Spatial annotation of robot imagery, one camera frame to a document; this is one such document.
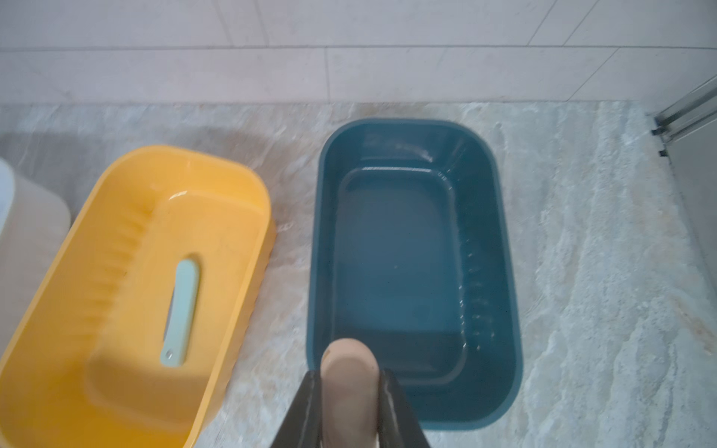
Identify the dark teal storage box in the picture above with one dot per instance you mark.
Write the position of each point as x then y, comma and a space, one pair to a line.
411, 257

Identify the mint folding knife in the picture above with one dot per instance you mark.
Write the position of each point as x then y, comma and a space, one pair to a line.
180, 315

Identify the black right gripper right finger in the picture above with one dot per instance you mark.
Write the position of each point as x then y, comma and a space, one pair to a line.
397, 422

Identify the pink folding knife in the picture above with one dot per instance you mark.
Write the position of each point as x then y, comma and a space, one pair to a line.
349, 391

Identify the white storage box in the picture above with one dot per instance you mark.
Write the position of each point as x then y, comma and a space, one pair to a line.
34, 223

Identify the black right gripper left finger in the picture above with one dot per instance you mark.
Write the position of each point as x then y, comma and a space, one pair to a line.
302, 425

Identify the yellow storage box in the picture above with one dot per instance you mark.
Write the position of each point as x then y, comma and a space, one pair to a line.
83, 367

